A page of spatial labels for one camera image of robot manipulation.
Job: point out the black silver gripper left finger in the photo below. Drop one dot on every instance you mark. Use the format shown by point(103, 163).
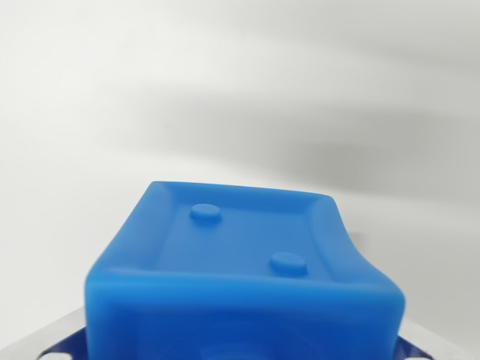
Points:
point(62, 337)

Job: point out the blue rubber cube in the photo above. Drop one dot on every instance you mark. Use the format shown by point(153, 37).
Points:
point(240, 296)

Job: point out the black silver gripper right finger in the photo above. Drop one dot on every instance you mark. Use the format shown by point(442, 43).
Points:
point(408, 347)

